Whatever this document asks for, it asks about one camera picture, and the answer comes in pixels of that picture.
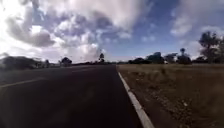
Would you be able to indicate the lone tree on horizon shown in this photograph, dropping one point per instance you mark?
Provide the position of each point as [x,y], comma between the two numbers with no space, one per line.
[101,57]

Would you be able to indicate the round dark tree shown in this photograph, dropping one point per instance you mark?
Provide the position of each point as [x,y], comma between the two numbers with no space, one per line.
[66,61]

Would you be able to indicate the dark asphalt road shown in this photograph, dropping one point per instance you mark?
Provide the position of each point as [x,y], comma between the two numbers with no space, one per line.
[80,100]

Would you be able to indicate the white painted edge line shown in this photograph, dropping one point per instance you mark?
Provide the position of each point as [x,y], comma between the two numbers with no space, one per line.
[137,106]

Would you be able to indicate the row of dark trees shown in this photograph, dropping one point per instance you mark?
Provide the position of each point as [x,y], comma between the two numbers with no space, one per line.
[180,58]

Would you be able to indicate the dry brown grass verge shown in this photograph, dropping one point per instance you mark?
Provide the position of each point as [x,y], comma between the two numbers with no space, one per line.
[180,90]

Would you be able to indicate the low dark building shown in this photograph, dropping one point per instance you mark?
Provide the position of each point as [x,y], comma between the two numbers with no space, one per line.
[16,62]

